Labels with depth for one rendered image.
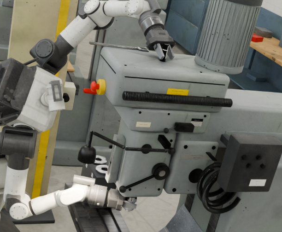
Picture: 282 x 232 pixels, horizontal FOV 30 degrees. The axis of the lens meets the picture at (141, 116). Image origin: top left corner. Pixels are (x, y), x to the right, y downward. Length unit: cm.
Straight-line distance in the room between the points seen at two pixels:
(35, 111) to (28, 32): 151
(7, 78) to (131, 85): 57
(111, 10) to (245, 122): 74
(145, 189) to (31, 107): 59
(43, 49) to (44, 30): 141
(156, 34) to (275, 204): 91
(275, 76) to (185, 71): 656
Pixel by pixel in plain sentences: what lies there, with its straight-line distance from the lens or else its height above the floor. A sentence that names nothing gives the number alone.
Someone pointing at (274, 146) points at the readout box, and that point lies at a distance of 204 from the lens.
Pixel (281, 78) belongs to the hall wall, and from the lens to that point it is 843.
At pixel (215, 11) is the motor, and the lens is 210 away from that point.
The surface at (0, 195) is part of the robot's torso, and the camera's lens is 291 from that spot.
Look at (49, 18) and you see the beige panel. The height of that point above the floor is 157.
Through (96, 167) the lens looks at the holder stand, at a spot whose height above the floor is 115.
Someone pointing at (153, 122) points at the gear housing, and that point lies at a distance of 206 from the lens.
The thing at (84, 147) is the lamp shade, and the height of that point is 151.
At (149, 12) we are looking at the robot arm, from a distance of 215.
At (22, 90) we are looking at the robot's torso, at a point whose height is 162.
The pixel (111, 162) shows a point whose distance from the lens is 221.
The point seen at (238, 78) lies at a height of 23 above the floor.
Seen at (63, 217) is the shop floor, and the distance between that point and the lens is 438.
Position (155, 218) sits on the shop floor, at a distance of 460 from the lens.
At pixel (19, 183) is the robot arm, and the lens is 232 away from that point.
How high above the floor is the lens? 246
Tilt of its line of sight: 22 degrees down
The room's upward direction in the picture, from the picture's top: 13 degrees clockwise
